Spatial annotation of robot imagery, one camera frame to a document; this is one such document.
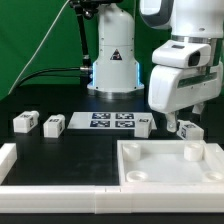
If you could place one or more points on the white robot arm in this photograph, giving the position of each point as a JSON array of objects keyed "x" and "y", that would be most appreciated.
[{"x": 115, "y": 71}]

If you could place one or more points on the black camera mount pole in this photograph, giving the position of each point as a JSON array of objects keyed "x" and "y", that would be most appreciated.
[{"x": 84, "y": 9}]

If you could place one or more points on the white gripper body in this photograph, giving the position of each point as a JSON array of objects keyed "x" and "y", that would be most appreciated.
[{"x": 172, "y": 89}]

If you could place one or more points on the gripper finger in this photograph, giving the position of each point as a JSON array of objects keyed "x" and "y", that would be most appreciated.
[
  {"x": 198, "y": 108},
  {"x": 171, "y": 121}
]

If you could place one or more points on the white square tabletop part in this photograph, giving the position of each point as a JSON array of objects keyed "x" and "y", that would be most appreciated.
[{"x": 169, "y": 162}]

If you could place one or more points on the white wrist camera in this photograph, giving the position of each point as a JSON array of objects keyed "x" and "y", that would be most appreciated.
[{"x": 182, "y": 54}]

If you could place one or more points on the white obstacle fence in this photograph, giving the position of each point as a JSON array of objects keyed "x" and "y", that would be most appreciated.
[{"x": 132, "y": 198}]

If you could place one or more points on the white marker sheet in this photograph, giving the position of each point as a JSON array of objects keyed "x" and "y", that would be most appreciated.
[{"x": 108, "y": 120}]

